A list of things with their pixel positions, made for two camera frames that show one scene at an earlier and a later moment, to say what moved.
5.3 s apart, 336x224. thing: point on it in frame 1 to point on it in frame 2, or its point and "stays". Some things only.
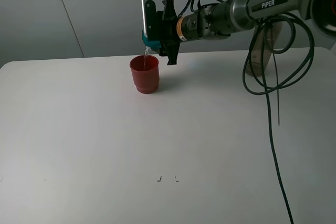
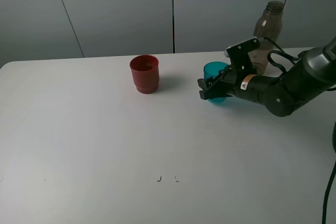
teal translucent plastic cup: [155, 44] to [210, 69]
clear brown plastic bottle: [265, 35] stays
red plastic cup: [145, 73] stays
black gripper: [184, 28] to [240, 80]
